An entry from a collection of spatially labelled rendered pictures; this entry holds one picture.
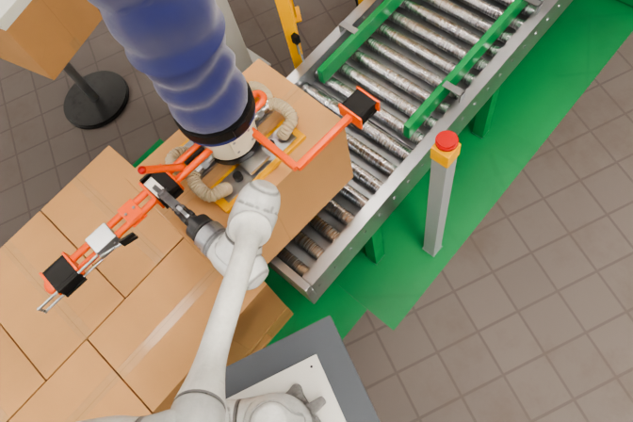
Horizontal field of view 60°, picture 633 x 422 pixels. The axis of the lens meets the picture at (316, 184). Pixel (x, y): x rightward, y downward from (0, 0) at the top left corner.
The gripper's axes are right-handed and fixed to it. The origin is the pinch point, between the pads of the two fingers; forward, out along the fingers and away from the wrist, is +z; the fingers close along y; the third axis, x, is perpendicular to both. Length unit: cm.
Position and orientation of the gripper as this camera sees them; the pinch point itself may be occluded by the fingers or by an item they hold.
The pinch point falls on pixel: (157, 190)
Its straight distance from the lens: 162.7
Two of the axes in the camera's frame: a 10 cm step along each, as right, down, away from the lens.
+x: 6.6, -7.2, 2.3
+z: -7.4, -5.5, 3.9
